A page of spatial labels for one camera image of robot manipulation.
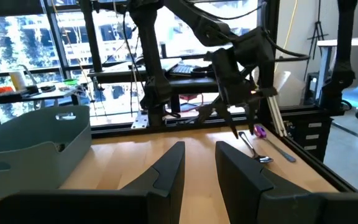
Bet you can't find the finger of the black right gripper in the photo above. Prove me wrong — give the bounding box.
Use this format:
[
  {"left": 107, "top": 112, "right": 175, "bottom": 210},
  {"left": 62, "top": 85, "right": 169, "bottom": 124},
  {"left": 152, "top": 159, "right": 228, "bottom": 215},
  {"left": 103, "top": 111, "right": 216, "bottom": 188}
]
[
  {"left": 244, "top": 99, "right": 259, "bottom": 136},
  {"left": 197, "top": 100, "right": 240, "bottom": 139}
]

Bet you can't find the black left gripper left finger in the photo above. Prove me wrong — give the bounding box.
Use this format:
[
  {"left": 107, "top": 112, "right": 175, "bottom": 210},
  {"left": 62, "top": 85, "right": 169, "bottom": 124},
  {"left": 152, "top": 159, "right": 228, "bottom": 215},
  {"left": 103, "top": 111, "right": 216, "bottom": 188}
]
[{"left": 0, "top": 141, "right": 186, "bottom": 224}]

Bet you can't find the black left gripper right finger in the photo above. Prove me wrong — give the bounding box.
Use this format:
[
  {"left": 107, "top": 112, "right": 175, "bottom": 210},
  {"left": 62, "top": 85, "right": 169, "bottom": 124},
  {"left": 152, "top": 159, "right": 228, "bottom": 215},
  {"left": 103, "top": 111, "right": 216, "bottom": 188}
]
[{"left": 215, "top": 141, "right": 358, "bottom": 224}]

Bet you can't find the iridescent rainbow spoon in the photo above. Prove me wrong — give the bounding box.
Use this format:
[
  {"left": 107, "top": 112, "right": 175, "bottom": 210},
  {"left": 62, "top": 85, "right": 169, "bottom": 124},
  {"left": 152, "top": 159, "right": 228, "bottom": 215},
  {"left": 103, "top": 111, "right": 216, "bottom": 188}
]
[{"left": 253, "top": 124, "right": 297, "bottom": 164}]

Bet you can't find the black spoon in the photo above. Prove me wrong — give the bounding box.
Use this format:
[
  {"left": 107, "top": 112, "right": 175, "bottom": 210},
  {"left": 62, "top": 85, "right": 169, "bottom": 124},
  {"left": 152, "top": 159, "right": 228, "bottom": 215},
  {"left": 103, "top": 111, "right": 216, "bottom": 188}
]
[{"left": 237, "top": 131, "right": 274, "bottom": 164}]

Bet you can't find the white slat bundle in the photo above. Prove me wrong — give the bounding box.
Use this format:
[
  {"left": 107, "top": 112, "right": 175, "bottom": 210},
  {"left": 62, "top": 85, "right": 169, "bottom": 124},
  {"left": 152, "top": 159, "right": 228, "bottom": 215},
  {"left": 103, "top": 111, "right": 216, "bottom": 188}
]
[{"left": 267, "top": 95, "right": 288, "bottom": 138}]

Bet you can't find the white plastic container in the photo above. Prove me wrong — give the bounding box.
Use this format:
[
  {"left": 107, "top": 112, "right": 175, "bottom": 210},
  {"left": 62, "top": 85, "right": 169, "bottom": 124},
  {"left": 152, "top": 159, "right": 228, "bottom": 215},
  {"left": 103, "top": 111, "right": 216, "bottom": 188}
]
[{"left": 273, "top": 70, "right": 306, "bottom": 106}]

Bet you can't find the black drawer cabinet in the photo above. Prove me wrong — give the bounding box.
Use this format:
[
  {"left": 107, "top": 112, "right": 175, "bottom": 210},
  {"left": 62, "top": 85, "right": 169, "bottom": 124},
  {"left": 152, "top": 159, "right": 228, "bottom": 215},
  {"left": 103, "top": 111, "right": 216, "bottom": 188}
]
[{"left": 283, "top": 116, "right": 334, "bottom": 162}]

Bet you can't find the black tripod stand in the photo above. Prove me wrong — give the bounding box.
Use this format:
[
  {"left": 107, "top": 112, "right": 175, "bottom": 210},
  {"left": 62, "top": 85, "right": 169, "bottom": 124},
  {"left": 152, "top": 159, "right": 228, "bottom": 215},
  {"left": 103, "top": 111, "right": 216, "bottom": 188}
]
[{"left": 305, "top": 0, "right": 329, "bottom": 75}]

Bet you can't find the black upright column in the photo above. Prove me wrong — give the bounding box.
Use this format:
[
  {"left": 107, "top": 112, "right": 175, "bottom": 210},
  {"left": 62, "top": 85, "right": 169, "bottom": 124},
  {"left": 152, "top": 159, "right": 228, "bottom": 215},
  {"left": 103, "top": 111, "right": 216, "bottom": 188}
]
[{"left": 318, "top": 0, "right": 358, "bottom": 110}]

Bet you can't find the white table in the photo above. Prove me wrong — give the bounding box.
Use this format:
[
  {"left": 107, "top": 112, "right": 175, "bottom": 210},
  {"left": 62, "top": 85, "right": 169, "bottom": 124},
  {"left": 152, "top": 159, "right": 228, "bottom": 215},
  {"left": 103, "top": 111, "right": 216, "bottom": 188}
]
[{"left": 316, "top": 37, "right": 358, "bottom": 105}]

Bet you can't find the dark desk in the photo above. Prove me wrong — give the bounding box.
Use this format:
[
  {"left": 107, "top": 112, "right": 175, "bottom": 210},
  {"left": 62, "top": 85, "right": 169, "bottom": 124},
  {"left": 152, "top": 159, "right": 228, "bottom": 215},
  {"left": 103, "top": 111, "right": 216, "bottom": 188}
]
[{"left": 87, "top": 57, "right": 220, "bottom": 94}]

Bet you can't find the grey-blue plastic bin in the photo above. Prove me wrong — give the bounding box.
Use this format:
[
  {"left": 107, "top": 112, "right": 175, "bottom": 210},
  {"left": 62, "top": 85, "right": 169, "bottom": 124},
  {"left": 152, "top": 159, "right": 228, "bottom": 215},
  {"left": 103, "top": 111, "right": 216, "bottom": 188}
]
[{"left": 0, "top": 105, "right": 93, "bottom": 200}]

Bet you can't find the grey side table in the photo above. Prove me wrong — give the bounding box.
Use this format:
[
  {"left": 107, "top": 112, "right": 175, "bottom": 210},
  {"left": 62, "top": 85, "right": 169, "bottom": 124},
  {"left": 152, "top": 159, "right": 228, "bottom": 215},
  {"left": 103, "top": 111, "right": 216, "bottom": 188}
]
[{"left": 0, "top": 83, "right": 81, "bottom": 108}]

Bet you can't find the white paper roll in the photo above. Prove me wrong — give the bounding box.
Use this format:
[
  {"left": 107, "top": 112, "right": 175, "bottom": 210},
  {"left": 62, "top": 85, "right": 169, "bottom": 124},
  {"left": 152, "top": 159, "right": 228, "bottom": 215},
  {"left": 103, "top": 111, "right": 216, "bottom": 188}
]
[{"left": 9, "top": 70, "right": 27, "bottom": 91}]

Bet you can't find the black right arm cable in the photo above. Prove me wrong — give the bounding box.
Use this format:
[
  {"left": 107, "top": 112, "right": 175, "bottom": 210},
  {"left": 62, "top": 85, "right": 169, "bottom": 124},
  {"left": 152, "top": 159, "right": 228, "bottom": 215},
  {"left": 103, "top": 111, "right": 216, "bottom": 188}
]
[{"left": 259, "top": 0, "right": 311, "bottom": 63}]

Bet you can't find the yellow cable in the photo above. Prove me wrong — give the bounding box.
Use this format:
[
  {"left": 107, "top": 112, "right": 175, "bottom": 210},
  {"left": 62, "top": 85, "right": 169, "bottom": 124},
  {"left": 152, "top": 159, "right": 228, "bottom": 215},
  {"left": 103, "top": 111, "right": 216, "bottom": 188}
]
[{"left": 273, "top": 0, "right": 298, "bottom": 73}]

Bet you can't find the white metal bracket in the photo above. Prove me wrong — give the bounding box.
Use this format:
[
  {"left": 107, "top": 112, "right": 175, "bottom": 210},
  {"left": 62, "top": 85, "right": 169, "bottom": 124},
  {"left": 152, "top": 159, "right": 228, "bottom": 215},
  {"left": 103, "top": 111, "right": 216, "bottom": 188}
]
[{"left": 131, "top": 110, "right": 149, "bottom": 130}]

